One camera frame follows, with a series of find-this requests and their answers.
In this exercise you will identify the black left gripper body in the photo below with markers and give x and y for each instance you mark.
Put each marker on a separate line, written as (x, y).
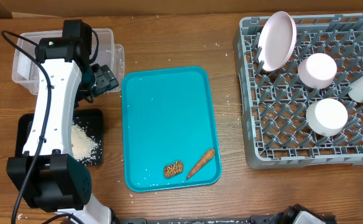
(97, 81)

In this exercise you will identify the pale green saucer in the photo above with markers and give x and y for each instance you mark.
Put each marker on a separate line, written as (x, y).
(327, 117)

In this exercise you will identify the pink bowl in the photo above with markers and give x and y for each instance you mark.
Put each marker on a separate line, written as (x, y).
(317, 71)

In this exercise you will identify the pile of white rice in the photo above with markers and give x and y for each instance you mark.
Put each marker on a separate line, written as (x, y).
(85, 148)

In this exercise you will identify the large white plate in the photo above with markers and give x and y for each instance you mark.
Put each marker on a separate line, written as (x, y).
(277, 41)

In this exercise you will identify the carrot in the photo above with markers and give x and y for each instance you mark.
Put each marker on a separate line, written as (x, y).
(207, 156)

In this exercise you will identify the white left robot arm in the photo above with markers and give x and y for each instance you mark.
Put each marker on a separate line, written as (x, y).
(63, 66)

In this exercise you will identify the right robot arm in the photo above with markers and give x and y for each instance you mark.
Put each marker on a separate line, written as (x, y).
(292, 212)

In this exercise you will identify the grey dishwasher rack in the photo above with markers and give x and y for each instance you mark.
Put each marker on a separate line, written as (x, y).
(276, 132)

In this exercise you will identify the black tray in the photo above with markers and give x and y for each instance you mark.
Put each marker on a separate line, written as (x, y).
(90, 118)

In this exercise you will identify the clear plastic bin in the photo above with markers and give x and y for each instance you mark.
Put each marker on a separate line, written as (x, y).
(103, 46)

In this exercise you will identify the teal plastic tray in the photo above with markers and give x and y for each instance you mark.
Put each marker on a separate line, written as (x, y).
(168, 116)

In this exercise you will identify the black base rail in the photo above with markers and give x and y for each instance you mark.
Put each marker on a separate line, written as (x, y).
(200, 221)

